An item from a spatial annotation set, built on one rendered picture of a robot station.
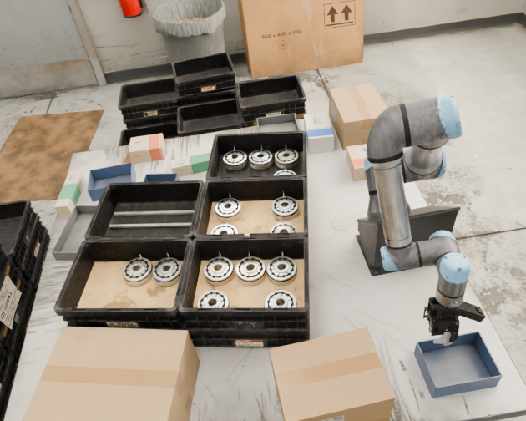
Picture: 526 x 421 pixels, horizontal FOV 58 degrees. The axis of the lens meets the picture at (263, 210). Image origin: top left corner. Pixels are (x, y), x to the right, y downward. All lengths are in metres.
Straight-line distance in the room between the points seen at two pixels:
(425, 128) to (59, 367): 1.21
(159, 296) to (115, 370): 0.31
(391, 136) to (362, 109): 1.04
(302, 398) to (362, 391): 0.16
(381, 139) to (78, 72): 3.76
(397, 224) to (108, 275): 1.01
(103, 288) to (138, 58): 3.15
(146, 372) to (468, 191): 2.38
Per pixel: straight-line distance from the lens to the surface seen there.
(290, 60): 4.36
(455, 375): 1.64
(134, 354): 1.49
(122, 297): 1.70
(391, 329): 1.68
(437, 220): 1.68
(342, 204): 2.04
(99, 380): 1.48
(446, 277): 1.38
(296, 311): 1.43
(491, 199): 3.23
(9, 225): 2.93
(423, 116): 1.28
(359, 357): 1.44
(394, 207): 1.36
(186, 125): 3.19
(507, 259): 2.92
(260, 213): 1.83
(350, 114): 2.27
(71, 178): 2.39
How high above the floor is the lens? 2.13
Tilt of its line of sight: 45 degrees down
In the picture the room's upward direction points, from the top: 7 degrees counter-clockwise
